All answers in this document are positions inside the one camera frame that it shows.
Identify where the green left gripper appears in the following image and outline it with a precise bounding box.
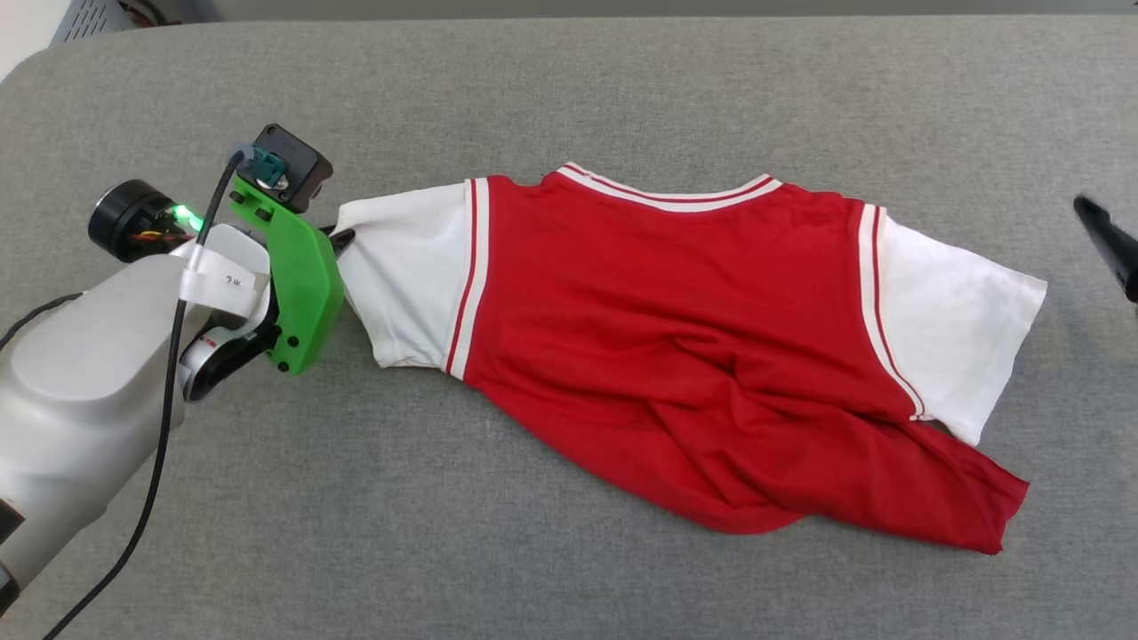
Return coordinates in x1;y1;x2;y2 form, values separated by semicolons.
229;173;357;376

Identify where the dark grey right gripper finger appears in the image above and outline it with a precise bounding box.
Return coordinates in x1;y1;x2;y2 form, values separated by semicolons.
1073;196;1138;305

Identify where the red white jersey garment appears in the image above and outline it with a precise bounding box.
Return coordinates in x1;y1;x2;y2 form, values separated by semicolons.
333;162;1048;556

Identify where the grey vented appliance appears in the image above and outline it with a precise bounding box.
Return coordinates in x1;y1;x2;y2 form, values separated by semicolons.
49;0;219;47

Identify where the grey fabric sofa seat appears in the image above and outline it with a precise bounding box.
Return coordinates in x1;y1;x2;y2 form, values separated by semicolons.
0;13;1138;640

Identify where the white cable strap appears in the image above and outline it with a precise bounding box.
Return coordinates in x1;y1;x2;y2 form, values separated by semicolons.
180;242;270;323

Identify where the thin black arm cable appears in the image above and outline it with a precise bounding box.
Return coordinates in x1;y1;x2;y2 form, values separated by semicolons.
40;149;250;640
0;292;85;352

